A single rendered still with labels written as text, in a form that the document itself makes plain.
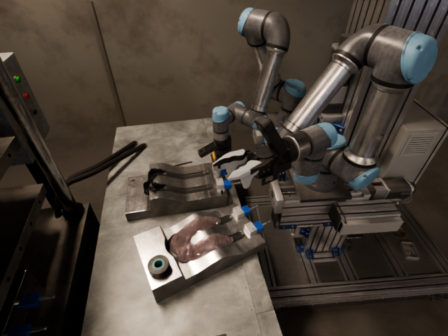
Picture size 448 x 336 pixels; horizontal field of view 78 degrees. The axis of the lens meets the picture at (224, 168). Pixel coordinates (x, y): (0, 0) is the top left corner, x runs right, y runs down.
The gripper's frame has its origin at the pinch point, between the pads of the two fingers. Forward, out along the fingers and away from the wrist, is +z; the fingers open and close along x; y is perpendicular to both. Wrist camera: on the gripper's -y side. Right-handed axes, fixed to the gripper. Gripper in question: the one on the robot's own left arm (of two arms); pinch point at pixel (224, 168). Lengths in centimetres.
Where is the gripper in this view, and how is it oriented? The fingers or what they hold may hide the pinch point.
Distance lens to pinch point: 65.9
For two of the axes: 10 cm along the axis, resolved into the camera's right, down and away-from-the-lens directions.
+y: 0.7, 8.2, 5.6
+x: -5.0, -4.6, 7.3
